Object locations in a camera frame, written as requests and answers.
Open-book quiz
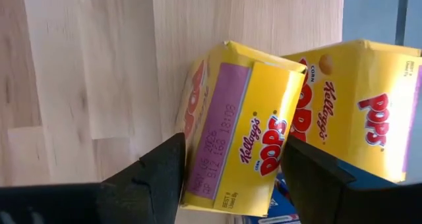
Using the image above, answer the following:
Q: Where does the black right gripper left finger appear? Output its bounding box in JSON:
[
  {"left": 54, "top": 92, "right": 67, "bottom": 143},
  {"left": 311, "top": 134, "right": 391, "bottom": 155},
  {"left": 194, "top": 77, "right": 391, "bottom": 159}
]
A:
[{"left": 0, "top": 132, "right": 187, "bottom": 224}]

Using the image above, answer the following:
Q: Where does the yellow Corn Pops cereal box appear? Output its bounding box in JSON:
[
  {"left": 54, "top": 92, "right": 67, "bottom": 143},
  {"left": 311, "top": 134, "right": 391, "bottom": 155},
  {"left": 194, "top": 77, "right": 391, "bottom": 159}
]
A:
[
  {"left": 282, "top": 38, "right": 422, "bottom": 184},
  {"left": 176, "top": 40, "right": 308, "bottom": 218}
]

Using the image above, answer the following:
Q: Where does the blue Frosted Flakes cereal box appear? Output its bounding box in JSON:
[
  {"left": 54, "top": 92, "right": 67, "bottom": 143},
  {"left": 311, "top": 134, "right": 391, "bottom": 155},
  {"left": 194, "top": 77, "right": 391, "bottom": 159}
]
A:
[{"left": 242, "top": 171, "right": 301, "bottom": 224}]

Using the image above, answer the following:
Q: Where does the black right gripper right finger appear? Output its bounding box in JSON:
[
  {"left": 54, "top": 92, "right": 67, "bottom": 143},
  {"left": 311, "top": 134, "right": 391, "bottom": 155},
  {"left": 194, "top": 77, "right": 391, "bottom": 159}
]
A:
[{"left": 280, "top": 134, "right": 422, "bottom": 224}]

